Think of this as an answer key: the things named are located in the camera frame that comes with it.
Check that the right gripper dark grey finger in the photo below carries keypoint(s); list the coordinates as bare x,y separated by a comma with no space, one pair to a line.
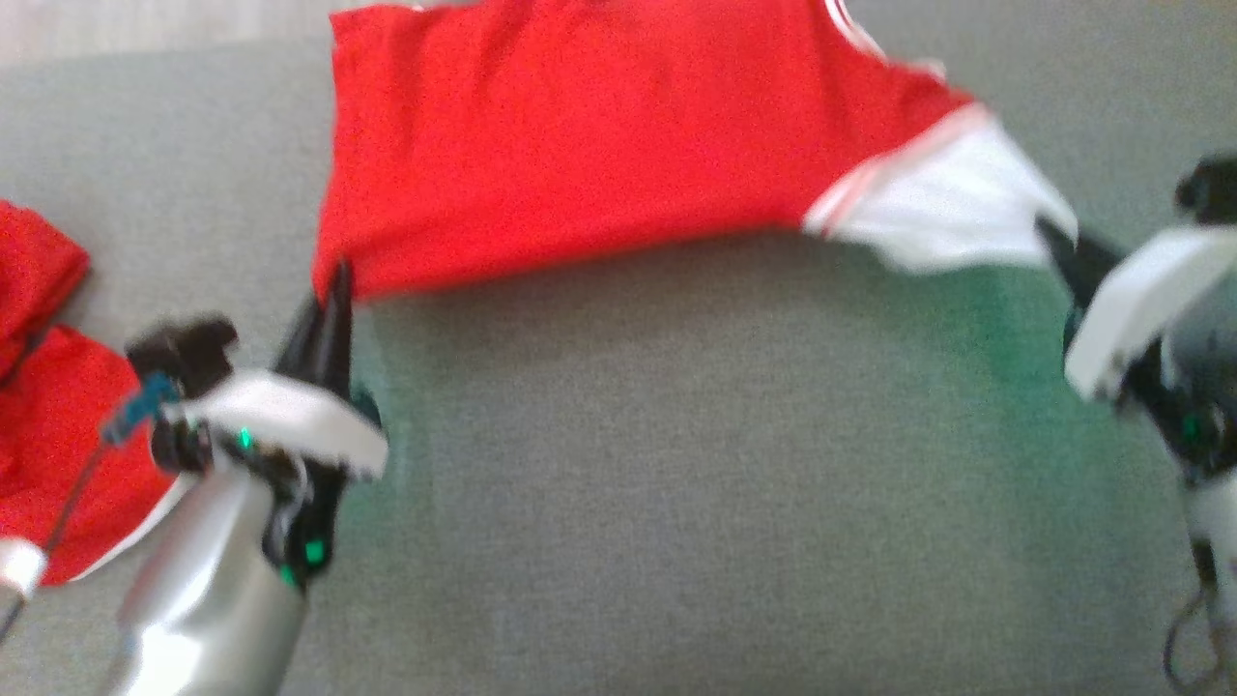
1087,266

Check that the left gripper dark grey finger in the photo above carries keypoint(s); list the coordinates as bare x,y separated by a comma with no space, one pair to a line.
339,329
307,343

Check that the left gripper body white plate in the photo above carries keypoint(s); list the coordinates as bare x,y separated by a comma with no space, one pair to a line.
290,416

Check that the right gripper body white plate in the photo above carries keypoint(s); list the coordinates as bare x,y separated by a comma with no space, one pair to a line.
1131,300

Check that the red garment with white trim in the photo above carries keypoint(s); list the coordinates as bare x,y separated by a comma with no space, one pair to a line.
58,435

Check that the red jersey with white sleeves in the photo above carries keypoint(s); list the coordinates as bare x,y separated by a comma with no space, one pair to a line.
580,145

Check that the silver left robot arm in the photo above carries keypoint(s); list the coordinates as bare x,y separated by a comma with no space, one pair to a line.
203,580

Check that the large grey sofa seat cushion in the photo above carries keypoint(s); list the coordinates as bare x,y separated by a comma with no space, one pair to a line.
725,464

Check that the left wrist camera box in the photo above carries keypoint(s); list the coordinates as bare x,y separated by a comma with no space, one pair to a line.
184,353

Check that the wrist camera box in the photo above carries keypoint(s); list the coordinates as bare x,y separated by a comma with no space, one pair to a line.
184,353
1213,188

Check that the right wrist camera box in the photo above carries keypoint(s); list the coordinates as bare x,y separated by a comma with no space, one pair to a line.
1213,188

